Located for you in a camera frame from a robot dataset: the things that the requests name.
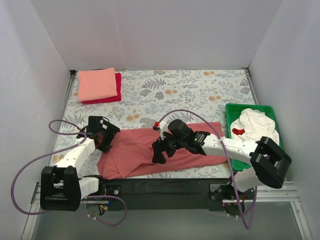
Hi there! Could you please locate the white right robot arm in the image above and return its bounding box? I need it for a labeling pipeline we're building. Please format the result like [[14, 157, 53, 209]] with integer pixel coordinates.
[[152, 119, 292, 199]]

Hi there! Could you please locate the dusty rose t shirt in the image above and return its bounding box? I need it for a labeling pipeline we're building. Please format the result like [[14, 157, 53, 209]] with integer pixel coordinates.
[[97, 128, 227, 180]]

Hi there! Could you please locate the folded crimson red t shirt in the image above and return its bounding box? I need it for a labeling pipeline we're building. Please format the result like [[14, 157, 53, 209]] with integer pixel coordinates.
[[80, 72, 122, 105]]

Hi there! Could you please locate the white t shirt red print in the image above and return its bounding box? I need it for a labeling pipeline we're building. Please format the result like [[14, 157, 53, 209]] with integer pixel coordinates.
[[230, 108, 280, 145]]

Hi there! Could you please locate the green plastic tray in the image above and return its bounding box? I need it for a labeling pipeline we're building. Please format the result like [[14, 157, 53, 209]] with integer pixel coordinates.
[[225, 103, 286, 173]]

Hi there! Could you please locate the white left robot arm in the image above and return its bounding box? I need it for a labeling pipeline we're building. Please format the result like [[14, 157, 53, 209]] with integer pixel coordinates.
[[40, 115, 121, 212]]

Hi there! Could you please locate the folded salmon pink t shirt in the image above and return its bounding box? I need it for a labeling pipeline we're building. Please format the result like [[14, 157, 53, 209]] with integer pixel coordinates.
[[78, 68, 116, 102]]

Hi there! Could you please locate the floral patterned table mat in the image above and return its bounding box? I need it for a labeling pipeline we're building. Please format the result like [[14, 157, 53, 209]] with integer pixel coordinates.
[[50, 69, 256, 165]]

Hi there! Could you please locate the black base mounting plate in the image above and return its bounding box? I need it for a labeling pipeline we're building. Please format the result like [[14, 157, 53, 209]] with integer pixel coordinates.
[[77, 177, 256, 212]]

